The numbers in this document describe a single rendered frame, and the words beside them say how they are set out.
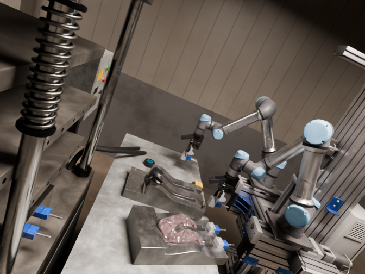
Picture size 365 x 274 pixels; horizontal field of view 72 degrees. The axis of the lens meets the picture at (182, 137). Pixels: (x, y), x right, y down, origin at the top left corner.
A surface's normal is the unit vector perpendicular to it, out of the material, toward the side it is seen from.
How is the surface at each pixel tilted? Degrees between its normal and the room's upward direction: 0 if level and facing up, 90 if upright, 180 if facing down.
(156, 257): 90
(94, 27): 90
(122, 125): 90
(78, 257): 0
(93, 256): 0
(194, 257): 90
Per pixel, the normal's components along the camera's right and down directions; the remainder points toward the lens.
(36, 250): 0.40, -0.85
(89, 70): 0.04, 0.38
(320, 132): -0.58, -0.10
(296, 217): -0.62, 0.16
